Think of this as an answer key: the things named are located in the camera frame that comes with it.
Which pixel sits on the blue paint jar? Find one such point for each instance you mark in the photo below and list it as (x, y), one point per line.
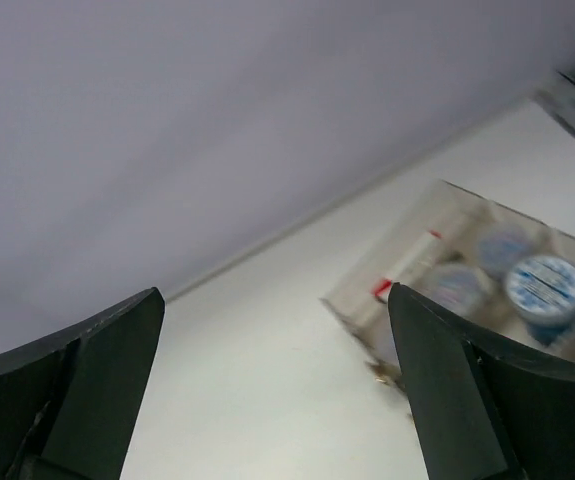
(541, 288)

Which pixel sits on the red whiteboard marker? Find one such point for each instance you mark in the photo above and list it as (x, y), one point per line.
(405, 263)

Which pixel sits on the clear paperclip jar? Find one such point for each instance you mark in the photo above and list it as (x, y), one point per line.
(500, 246)
(460, 288)

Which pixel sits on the clear four-compartment organizer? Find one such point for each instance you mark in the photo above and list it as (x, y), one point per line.
(459, 215)

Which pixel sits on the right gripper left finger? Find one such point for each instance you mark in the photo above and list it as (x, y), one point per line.
(69, 401)

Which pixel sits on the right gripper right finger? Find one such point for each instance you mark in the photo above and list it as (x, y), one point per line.
(484, 406)

